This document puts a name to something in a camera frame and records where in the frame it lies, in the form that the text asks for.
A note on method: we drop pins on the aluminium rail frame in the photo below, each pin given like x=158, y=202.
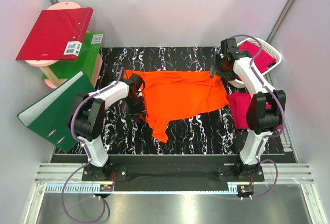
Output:
x=63, y=174

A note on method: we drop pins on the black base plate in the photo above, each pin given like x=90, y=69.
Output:
x=122, y=173

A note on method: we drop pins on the white plastic laundry basket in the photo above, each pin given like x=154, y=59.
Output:
x=267, y=48

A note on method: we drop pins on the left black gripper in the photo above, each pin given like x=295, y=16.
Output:
x=140, y=109

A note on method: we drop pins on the light green folder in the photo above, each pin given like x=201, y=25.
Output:
x=89, y=60

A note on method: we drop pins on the pink wooden stool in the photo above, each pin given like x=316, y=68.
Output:
x=49, y=77

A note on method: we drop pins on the dark green ring binder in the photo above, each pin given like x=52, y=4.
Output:
x=48, y=117

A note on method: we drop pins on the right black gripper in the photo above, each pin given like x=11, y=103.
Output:
x=215, y=61

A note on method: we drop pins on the red ring binder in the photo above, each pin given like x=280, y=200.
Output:
x=56, y=35

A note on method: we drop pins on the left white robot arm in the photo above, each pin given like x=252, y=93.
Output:
x=87, y=116

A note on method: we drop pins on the folded pink t shirt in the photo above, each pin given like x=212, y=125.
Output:
x=239, y=104

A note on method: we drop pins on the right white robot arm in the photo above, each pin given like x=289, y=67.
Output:
x=266, y=110

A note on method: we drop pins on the orange t shirt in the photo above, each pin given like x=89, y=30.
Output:
x=175, y=95

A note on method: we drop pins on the pink t shirt in basket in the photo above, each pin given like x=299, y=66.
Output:
x=263, y=61

